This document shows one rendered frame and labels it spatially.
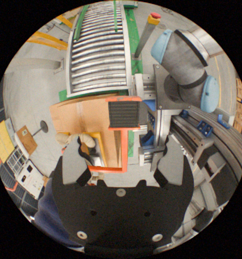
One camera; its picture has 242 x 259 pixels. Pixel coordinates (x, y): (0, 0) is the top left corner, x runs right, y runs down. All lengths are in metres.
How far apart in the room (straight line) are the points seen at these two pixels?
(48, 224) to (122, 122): 0.43
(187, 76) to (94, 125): 0.52
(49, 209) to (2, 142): 7.25
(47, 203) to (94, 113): 0.51
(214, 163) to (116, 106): 0.39
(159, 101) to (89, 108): 0.38
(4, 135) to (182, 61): 7.64
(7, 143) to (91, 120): 7.30
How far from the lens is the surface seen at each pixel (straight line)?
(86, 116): 0.53
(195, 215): 0.67
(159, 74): 0.40
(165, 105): 0.42
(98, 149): 0.45
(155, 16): 0.70
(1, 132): 7.53
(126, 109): 0.20
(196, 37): 0.23
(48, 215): 0.37
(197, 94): 0.26
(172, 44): 0.22
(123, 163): 0.33
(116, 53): 0.95
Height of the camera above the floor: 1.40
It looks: 62 degrees down
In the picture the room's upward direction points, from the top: 176 degrees counter-clockwise
